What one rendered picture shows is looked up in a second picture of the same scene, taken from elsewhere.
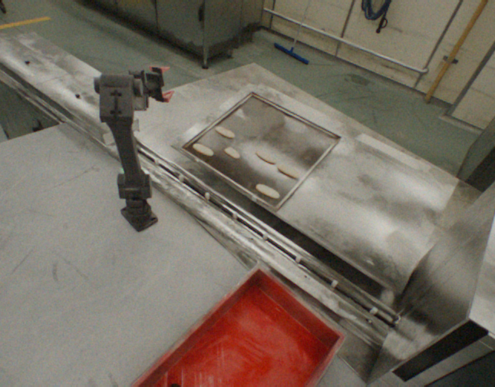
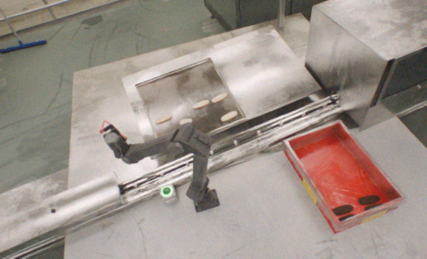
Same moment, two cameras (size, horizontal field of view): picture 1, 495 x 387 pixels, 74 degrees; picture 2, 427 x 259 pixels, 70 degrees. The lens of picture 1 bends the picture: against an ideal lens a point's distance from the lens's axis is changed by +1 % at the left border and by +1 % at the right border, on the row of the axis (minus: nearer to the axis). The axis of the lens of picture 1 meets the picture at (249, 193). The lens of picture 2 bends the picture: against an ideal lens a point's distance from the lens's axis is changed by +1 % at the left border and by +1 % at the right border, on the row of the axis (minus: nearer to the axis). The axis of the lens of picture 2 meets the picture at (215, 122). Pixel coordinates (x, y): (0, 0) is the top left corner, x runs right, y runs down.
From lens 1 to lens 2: 0.88 m
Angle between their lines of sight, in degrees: 30
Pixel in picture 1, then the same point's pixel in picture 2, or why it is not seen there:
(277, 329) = (317, 152)
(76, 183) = (150, 238)
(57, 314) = not seen: outside the picture
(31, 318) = not seen: outside the picture
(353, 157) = (228, 59)
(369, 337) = (338, 113)
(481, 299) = (380, 53)
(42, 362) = not seen: outside the picture
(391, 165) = (244, 46)
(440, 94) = not seen: outside the picture
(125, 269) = (247, 219)
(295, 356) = (334, 150)
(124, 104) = (204, 138)
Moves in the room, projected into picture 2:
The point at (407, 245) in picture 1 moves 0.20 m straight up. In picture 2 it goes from (297, 70) to (300, 42)
